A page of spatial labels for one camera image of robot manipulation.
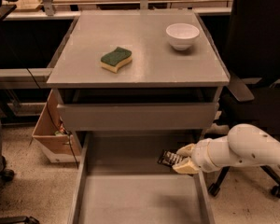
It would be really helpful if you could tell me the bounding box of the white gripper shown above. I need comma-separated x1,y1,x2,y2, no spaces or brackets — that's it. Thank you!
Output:
173,139,216,175

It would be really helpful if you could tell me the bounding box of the black rxbar chocolate bar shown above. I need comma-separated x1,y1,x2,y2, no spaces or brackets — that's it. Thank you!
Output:
158,150,183,167

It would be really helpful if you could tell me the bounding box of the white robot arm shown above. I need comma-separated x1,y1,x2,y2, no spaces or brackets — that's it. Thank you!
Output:
173,124,280,175

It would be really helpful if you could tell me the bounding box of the grey top drawer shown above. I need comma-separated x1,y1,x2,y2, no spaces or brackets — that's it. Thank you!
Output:
54,88,218,132

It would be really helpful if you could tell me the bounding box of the open grey middle drawer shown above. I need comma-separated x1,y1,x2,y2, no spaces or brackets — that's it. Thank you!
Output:
67,133,216,224

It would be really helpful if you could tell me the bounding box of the grey drawer cabinet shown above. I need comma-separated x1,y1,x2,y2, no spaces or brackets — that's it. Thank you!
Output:
47,9,230,136

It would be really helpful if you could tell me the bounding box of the white ceramic bowl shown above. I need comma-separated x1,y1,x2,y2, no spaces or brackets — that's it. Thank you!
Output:
166,23,200,50

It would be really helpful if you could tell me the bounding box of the green yellow sponge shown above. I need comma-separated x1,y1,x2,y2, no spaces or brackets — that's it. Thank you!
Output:
101,47,132,73

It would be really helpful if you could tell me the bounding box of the cardboard box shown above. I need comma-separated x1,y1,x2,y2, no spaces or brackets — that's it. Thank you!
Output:
32,91,80,163

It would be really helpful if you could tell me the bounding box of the black office chair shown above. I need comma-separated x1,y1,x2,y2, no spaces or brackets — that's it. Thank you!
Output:
204,0,280,200

